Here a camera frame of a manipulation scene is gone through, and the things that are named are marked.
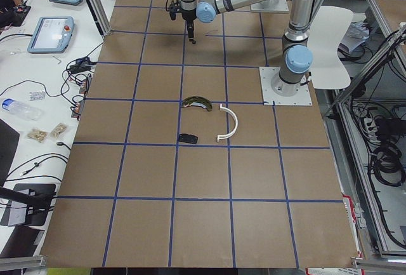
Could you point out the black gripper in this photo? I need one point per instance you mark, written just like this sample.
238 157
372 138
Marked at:
189 17

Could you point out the green brake shoe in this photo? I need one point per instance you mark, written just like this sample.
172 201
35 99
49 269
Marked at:
197 101

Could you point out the black brake pad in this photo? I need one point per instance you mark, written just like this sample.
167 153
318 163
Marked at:
188 138

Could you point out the near teach pendant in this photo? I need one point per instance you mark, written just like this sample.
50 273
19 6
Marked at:
51 35

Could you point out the white plastic chair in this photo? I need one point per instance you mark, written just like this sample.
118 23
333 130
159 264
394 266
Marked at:
326 32

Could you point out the plastic water bottle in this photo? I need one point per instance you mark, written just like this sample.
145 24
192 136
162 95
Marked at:
20 109

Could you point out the aluminium frame post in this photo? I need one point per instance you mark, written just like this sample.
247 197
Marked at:
99 17

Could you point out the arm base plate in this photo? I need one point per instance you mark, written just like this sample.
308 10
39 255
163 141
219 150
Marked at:
271 6
277 92

